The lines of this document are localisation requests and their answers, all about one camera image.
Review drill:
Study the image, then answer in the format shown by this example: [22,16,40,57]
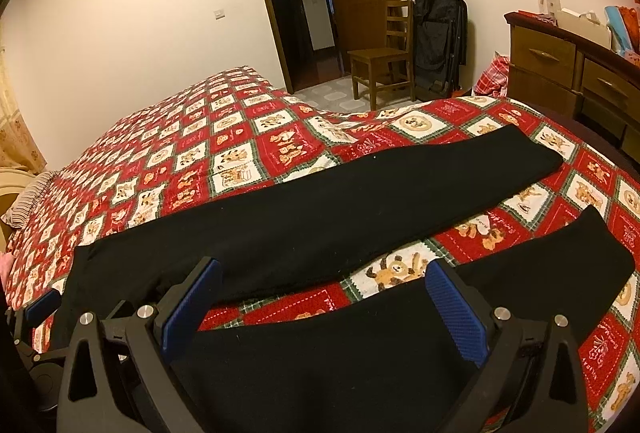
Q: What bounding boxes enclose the black pants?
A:
[51,126,636,432]

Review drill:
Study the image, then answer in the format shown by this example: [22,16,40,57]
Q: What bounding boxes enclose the pink pillow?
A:
[0,253,14,285]

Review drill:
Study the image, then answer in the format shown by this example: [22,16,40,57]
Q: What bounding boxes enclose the striped pillow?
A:
[1,171,55,229]

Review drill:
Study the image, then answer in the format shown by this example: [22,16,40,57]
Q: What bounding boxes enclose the cream wooden headboard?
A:
[0,167,35,253]

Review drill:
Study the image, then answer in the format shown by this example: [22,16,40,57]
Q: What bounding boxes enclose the beige patterned curtain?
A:
[0,55,47,174]

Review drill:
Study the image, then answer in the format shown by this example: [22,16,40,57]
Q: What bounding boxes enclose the red christmas patchwork bedspread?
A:
[0,65,640,433]

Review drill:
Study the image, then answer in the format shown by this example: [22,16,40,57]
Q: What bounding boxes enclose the red checkered bag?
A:
[472,54,510,98]

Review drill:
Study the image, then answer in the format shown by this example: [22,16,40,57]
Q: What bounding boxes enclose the brown wooden dresser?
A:
[504,12,639,162]

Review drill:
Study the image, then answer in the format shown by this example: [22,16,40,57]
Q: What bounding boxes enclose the wooden chair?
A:
[348,0,416,112]

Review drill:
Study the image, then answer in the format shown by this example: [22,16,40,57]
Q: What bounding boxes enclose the white box on dresser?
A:
[555,8,611,49]

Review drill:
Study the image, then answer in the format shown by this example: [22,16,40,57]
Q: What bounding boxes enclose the colourful items on dresser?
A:
[604,3,639,65]

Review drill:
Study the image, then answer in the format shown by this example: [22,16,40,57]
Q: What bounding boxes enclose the black folded stroller bag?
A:
[411,0,468,101]

